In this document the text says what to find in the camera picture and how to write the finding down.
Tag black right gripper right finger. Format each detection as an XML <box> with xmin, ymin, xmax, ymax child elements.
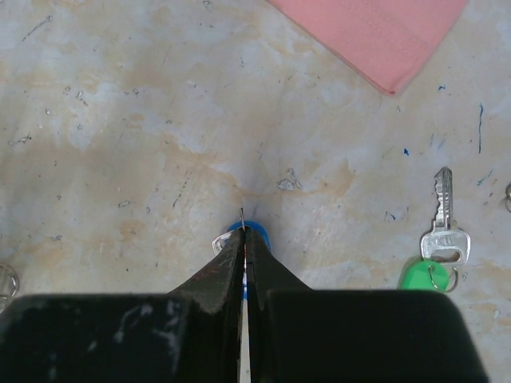
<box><xmin>245</xmin><ymin>229</ymin><xmax>489</xmax><ymax>382</ymax></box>

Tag silver key on green tag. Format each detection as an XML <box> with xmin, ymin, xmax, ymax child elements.
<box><xmin>420</xmin><ymin>166</ymin><xmax>471</xmax><ymax>267</ymax></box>

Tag silver keys on yellow tag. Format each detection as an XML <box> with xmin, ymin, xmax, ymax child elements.
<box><xmin>504</xmin><ymin>184</ymin><xmax>511</xmax><ymax>212</ymax></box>

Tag pink cloth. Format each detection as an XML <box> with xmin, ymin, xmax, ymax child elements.
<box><xmin>272</xmin><ymin>0</ymin><xmax>466</xmax><ymax>94</ymax></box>

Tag black-headed key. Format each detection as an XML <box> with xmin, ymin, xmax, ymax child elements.
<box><xmin>212</xmin><ymin>208</ymin><xmax>246</xmax><ymax>255</ymax></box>

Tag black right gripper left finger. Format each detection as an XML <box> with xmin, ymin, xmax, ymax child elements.
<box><xmin>1</xmin><ymin>230</ymin><xmax>245</xmax><ymax>382</ymax></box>

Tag green key tag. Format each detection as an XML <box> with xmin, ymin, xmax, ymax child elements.
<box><xmin>399</xmin><ymin>260</ymin><xmax>450</xmax><ymax>291</ymax></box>

